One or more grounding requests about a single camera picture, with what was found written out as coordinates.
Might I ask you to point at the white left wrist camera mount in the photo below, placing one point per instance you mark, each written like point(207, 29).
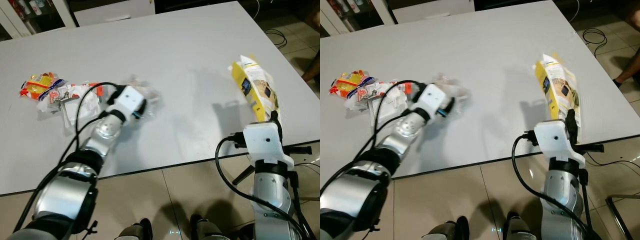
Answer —
point(431, 98)
point(125, 100)

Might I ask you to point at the floor fan metal stand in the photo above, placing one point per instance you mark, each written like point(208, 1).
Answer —
point(615, 210)

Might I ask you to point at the black table leg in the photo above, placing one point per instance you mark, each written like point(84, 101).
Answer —
point(245, 175)

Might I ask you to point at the seated person black shorts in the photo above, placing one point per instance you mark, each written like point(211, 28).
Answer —
point(630, 70)
point(312, 67)

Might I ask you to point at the clear plastic food container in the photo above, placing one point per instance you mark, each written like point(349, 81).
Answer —
point(392, 107)
point(87, 107)

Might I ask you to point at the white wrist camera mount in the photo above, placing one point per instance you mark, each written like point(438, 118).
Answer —
point(555, 137)
point(265, 142)
point(431, 98)
point(125, 100)

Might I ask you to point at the crumpled white tissue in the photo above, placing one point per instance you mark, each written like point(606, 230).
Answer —
point(356, 103)
point(47, 105)

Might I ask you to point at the clear plastic bag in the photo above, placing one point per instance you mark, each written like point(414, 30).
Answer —
point(151, 97)
point(460, 95)

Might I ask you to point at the white metal shelf rack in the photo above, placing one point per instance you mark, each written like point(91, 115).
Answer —
point(345, 12)
point(30, 15)

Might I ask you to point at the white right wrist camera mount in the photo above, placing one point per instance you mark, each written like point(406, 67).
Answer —
point(555, 137)
point(265, 142)

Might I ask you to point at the red white wrapper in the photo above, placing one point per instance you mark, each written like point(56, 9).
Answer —
point(367, 91)
point(65, 92)

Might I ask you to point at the robot leg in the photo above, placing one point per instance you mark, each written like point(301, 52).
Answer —
point(445, 232)
point(517, 230)
point(132, 232)
point(205, 231)

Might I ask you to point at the robot left leg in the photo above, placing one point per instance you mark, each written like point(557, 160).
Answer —
point(132, 232)
point(445, 232)

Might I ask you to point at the orange yellow snack bag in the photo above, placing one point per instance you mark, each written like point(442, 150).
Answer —
point(40, 87)
point(350, 85)

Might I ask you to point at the robot right leg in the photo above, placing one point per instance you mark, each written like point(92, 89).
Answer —
point(517, 230)
point(205, 231)

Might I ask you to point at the yellow white snack bag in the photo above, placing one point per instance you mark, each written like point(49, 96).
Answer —
point(560, 85)
point(257, 87)

